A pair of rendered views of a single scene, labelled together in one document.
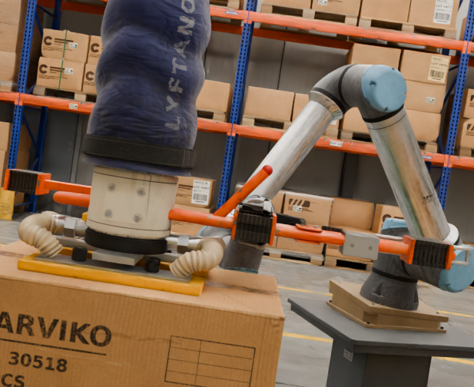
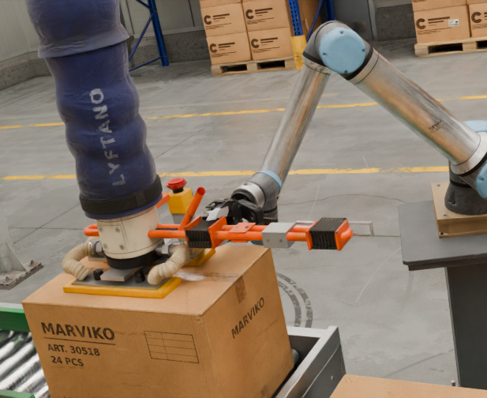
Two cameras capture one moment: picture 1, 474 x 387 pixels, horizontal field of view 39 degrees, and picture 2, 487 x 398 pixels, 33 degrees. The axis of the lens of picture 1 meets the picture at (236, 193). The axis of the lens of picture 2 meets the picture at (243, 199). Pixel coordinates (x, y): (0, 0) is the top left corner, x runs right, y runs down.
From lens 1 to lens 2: 1.36 m
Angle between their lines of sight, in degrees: 34
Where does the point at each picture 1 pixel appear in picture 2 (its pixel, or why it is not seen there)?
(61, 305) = (82, 317)
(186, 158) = (140, 198)
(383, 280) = (455, 189)
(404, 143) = (383, 90)
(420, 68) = not seen: outside the picture
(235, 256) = not seen: hidden behind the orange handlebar
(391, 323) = (466, 230)
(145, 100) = (93, 172)
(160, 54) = (91, 139)
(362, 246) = (275, 240)
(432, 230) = (454, 152)
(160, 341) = (140, 334)
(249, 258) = not seen: hidden behind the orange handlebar
